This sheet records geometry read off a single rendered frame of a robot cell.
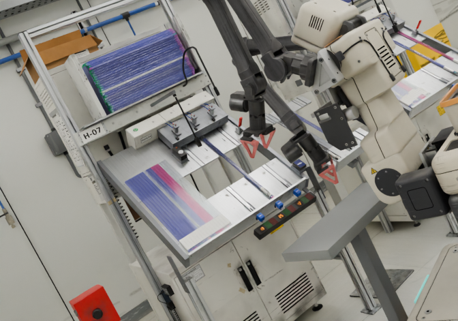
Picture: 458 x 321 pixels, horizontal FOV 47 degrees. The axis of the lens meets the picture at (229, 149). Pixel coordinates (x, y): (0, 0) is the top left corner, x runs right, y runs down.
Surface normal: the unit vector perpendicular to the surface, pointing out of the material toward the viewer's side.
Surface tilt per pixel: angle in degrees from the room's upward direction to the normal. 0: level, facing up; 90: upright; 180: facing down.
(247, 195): 44
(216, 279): 90
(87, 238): 90
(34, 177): 90
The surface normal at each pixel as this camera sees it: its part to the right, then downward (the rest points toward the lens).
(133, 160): 0.00, -0.72
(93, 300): 0.45, -0.12
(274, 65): -0.55, 0.36
